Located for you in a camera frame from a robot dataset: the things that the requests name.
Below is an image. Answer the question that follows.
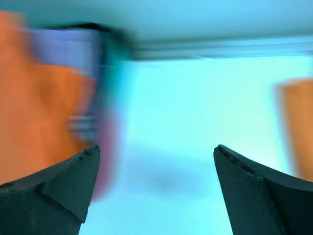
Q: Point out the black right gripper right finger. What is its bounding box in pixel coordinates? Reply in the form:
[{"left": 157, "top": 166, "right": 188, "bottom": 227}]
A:
[{"left": 214, "top": 145, "right": 313, "bottom": 235}]

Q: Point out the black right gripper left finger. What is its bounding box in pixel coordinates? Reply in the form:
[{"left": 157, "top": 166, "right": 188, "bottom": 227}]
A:
[{"left": 0, "top": 145, "right": 100, "bottom": 235}]

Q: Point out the orange polo shirt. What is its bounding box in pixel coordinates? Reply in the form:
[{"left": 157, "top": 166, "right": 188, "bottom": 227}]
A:
[{"left": 0, "top": 11, "right": 95, "bottom": 184}]

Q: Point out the orange cloth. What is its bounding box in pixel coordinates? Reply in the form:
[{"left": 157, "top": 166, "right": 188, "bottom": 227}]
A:
[{"left": 277, "top": 79, "right": 313, "bottom": 182}]

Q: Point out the purple shirt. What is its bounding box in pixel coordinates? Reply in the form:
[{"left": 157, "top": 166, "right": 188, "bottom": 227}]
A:
[{"left": 27, "top": 28, "right": 101, "bottom": 78}]

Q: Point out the pink suitcase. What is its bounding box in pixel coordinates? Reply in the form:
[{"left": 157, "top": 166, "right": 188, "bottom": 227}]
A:
[{"left": 76, "top": 23, "right": 133, "bottom": 200}]

